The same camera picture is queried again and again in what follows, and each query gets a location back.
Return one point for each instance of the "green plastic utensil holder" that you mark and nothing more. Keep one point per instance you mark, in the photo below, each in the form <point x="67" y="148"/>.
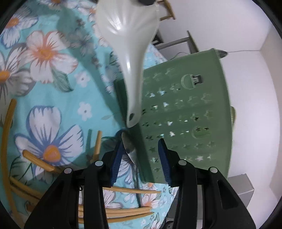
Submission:
<point x="185" y="101"/>

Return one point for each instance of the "metal spoon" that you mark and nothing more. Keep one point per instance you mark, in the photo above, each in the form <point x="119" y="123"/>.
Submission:
<point x="131" y="153"/>

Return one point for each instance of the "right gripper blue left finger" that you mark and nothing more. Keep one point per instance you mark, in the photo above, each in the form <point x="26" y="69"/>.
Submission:
<point x="115" y="162"/>

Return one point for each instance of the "floral blue tablecloth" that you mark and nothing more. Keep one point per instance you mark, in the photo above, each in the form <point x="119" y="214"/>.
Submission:
<point x="61" y="71"/>

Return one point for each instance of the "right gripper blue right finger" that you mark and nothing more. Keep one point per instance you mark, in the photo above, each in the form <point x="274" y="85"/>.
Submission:
<point x="165" y="156"/>

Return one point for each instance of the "grey metal desk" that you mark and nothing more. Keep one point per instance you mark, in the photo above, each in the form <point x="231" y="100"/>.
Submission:
<point x="179" y="47"/>

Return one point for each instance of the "wooden chair black seat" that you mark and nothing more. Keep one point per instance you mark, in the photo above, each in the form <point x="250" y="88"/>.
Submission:
<point x="167" y="6"/>

